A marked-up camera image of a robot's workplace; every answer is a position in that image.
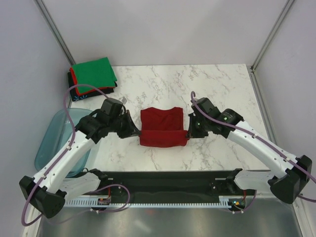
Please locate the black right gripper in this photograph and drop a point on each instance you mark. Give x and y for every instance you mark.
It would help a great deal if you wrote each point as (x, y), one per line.
(193, 133)

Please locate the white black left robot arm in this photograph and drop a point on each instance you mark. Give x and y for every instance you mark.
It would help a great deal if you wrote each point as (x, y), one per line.
(46, 190)

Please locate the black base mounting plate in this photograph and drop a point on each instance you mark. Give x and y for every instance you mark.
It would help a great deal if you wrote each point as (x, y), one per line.
(177, 187)

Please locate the clear blue plastic bin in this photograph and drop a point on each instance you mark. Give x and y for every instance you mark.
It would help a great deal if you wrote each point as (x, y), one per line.
(59, 131)

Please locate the dark red t shirt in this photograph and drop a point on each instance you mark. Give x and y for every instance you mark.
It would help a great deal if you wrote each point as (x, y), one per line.
(162, 128)

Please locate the folded green t shirt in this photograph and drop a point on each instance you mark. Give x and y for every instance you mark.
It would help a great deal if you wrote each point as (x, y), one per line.
(98, 73)

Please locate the aluminium frame post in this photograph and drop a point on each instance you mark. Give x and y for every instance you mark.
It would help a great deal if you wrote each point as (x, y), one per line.
(55, 31)
(272, 33)

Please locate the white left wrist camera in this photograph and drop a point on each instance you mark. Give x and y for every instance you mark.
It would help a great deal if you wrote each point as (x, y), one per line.
(124, 100)

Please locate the white slotted cable duct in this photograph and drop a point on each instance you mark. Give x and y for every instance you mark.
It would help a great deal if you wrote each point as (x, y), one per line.
(95, 202)

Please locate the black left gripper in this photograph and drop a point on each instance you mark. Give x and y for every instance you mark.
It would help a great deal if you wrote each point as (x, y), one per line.
(132, 130)

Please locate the left aluminium frame post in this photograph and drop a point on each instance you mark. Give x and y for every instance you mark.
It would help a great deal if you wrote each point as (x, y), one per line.
(55, 31)

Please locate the right aluminium frame post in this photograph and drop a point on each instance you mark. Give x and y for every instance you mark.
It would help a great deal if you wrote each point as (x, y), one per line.
(272, 33)

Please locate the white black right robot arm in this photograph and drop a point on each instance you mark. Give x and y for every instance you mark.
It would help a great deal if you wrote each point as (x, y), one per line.
(287, 174)

